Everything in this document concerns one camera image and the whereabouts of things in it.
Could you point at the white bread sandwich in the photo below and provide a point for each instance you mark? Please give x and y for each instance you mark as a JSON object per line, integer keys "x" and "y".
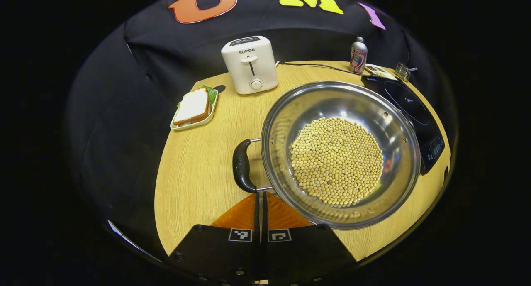
{"x": 193, "y": 106}

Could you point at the stainless steel pot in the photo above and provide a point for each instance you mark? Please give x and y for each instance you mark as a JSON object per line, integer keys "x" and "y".
{"x": 352, "y": 99}

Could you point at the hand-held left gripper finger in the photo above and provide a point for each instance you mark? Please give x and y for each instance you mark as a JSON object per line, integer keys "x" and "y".
{"x": 256, "y": 219}
{"x": 264, "y": 219}

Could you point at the green lettuce leaf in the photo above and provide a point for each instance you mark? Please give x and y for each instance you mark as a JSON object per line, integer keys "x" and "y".
{"x": 211, "y": 94}

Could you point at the silver drink bottle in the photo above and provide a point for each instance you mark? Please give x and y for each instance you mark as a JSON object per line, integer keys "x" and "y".
{"x": 358, "y": 55}

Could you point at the pile of yellow soybeans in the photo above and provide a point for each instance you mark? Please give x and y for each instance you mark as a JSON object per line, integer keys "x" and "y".
{"x": 336, "y": 161}

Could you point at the white rectangular plate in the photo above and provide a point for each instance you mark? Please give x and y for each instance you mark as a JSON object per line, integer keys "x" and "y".
{"x": 195, "y": 125}

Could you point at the white divided tray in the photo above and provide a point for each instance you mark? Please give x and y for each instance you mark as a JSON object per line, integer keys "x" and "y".
{"x": 379, "y": 71}

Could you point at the black backdrop cloth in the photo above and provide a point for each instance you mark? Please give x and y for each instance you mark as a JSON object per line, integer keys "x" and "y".
{"x": 124, "y": 111}

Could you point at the black induction cooktop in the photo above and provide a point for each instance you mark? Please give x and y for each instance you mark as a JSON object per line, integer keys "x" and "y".
{"x": 415, "y": 111}

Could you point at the white toaster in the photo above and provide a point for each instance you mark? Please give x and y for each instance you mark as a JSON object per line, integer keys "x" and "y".
{"x": 249, "y": 66}

